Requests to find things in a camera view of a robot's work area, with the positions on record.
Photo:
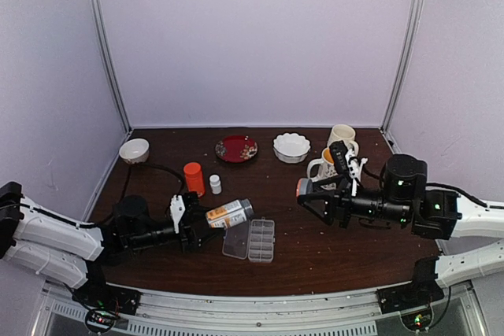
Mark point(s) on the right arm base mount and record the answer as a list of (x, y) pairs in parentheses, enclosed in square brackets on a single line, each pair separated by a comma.
[(421, 290)]

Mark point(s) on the amber bottle grey cap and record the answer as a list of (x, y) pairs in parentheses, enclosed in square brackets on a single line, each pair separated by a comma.
[(230, 214)]

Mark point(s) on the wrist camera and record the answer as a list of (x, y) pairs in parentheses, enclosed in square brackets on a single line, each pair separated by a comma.
[(348, 166), (176, 211)]

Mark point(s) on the clear plastic pill organizer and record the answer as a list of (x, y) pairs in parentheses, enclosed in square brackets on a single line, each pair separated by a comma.
[(253, 240)]

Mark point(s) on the right aluminium frame post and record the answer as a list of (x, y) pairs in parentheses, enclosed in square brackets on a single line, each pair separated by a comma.
[(412, 25)]

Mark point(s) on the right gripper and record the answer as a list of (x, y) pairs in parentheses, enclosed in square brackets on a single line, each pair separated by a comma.
[(338, 206)]

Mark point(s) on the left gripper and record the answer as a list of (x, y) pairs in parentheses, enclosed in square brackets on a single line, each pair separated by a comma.
[(194, 241)]

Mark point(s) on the white ceramic bowl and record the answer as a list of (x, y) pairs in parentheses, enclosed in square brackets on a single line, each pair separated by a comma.
[(135, 151)]

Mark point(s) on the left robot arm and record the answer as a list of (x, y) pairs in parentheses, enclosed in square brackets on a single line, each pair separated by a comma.
[(74, 252)]

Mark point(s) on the cream ribbed mug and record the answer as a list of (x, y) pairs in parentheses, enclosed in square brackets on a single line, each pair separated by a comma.
[(346, 134)]

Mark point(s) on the front aluminium rail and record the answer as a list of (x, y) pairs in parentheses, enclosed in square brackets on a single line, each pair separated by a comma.
[(355, 312)]

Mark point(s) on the white scalloped bowl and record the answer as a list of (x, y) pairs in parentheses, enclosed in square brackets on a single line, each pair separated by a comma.
[(291, 148)]

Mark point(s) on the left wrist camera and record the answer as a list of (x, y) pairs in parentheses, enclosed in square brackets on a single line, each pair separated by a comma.
[(176, 211)]

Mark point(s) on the left round circuit board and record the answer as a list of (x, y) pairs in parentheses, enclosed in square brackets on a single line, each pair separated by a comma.
[(99, 321)]

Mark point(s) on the left aluminium frame post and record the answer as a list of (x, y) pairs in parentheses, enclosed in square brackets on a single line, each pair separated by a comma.
[(107, 61)]

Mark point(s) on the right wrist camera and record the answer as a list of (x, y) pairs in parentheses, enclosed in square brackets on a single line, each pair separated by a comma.
[(348, 166)]

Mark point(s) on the right round circuit board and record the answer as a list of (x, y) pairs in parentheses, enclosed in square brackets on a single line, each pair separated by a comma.
[(417, 321)]

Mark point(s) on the grey orange bottle cap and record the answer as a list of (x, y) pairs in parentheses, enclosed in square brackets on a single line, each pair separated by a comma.
[(304, 187)]

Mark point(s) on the aluminium frame post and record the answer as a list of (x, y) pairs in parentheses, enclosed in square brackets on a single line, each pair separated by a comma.
[(412, 25), (107, 61)]

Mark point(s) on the small white pill bottle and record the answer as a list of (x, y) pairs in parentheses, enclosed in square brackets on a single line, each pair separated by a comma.
[(215, 184)]

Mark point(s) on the red floral plate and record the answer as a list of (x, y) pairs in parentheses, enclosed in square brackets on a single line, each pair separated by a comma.
[(236, 148)]

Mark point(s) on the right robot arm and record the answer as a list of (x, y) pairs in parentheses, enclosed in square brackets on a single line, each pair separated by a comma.
[(432, 210)]

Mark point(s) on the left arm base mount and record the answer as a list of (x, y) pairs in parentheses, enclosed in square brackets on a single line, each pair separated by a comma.
[(97, 293)]

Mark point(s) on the round circuit board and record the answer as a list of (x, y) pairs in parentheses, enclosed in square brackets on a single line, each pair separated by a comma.
[(417, 321), (99, 321)]

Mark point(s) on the orange pill bottle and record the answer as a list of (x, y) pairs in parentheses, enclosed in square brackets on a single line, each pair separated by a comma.
[(194, 178)]

